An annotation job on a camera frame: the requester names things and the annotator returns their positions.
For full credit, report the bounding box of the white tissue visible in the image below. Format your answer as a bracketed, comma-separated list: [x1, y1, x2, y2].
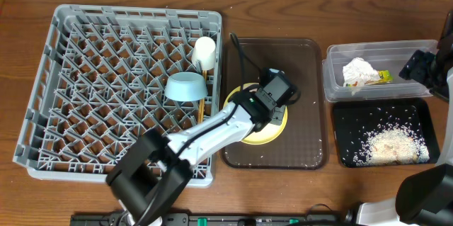
[343, 57, 380, 95]

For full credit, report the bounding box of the clear plastic bin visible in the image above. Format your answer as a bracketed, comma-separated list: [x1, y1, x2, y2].
[322, 40, 437, 102]

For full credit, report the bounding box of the white cup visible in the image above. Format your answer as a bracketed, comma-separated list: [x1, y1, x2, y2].
[192, 37, 216, 71]

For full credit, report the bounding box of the black rectangular tray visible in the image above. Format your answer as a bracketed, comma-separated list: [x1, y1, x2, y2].
[332, 98, 440, 168]

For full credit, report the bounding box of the spilled rice pile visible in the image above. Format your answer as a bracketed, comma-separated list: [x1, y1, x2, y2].
[352, 106, 430, 166]

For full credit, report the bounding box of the wooden chopstick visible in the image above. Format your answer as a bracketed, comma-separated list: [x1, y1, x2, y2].
[197, 70, 207, 123]
[198, 70, 207, 123]

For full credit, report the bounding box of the yellow green snack wrapper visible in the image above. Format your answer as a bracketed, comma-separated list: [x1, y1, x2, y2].
[343, 70, 393, 87]

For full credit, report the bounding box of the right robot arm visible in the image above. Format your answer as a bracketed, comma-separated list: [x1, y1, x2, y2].
[345, 11, 452, 225]

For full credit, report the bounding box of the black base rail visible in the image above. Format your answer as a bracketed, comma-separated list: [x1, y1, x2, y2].
[69, 212, 351, 226]

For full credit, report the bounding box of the dark brown serving tray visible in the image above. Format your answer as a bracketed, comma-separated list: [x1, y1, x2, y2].
[219, 38, 328, 170]

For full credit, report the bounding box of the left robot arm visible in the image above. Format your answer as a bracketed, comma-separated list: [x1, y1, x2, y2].
[105, 88, 289, 225]

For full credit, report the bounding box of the grey plastic dishwasher rack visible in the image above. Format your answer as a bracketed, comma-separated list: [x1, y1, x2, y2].
[13, 4, 222, 183]

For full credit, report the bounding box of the light blue bowl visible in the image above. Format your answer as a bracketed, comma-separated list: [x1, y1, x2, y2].
[164, 72, 208, 102]

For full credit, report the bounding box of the yellow round plate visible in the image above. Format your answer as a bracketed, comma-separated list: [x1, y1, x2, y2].
[224, 83, 288, 145]

